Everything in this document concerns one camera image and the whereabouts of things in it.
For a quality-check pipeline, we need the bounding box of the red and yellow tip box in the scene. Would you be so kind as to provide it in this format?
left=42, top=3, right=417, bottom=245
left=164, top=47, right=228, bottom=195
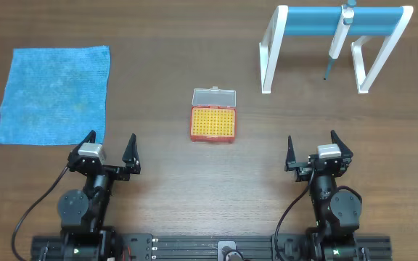
left=189, top=86, right=237, bottom=144

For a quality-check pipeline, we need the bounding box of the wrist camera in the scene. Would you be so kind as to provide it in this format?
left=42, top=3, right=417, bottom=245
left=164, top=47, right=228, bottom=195
left=77, top=142, right=107, bottom=164
left=316, top=143, right=343, bottom=160

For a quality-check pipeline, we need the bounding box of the blue cloth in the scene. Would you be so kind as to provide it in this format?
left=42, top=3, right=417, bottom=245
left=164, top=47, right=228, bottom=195
left=0, top=45, right=112, bottom=146

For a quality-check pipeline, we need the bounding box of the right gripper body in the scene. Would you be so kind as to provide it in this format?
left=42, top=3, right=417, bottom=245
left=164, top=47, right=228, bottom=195
left=285, top=154, right=353, bottom=182

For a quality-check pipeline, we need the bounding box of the mounting rail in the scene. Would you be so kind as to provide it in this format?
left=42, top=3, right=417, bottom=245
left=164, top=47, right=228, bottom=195
left=30, top=233, right=391, bottom=261

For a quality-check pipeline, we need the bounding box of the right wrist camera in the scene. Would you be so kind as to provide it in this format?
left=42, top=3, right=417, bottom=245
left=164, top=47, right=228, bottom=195
left=316, top=143, right=343, bottom=160

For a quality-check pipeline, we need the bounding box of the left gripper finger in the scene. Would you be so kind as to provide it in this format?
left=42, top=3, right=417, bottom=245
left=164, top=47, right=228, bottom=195
left=67, top=129, right=97, bottom=159
left=121, top=133, right=142, bottom=165

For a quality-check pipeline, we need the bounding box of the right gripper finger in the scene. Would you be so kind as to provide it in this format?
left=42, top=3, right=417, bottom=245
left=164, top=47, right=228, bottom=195
left=330, top=129, right=354, bottom=159
left=284, top=135, right=298, bottom=171

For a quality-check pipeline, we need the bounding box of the black cable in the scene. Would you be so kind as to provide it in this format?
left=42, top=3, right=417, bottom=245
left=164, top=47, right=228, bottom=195
left=11, top=165, right=70, bottom=261
left=274, top=168, right=317, bottom=261

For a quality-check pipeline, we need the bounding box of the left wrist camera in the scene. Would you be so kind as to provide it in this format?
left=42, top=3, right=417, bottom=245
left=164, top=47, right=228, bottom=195
left=77, top=142, right=107, bottom=164

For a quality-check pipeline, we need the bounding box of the white and blue stand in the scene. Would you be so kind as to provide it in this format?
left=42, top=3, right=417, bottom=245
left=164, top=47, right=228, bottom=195
left=258, top=4, right=414, bottom=95

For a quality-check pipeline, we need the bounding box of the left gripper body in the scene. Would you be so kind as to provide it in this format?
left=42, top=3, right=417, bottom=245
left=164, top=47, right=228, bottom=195
left=67, top=154, right=142, bottom=182

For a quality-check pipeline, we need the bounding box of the white pipette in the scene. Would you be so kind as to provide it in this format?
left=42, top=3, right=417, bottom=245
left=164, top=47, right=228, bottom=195
left=323, top=0, right=358, bottom=81

